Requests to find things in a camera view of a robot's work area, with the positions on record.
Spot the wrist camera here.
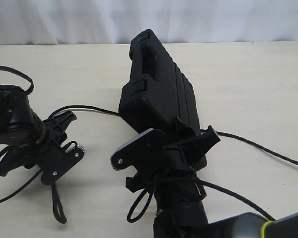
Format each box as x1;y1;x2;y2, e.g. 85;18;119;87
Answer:
40;141;85;185
110;128;166;172

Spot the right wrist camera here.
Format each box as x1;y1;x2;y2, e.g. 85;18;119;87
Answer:
110;128;166;172

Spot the white curtain backdrop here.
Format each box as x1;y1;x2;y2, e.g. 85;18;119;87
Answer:
0;0;298;45

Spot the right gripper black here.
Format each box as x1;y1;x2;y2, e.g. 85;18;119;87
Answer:
125;118;220;192

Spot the black braided rope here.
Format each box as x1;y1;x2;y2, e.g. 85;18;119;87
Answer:
48;105;298;225

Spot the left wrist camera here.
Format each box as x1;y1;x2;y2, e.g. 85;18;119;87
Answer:
40;141;85;185

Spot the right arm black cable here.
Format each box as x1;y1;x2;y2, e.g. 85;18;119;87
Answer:
198;179;276;221

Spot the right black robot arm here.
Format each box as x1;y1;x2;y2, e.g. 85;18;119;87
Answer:
111;125;298;238

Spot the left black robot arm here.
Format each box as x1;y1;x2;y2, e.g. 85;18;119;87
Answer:
0;85;85;185

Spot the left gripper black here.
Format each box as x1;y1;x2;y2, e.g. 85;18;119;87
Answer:
0;111;85;185

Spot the black plastic tool case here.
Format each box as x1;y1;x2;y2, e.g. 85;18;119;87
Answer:
118;29;207;172

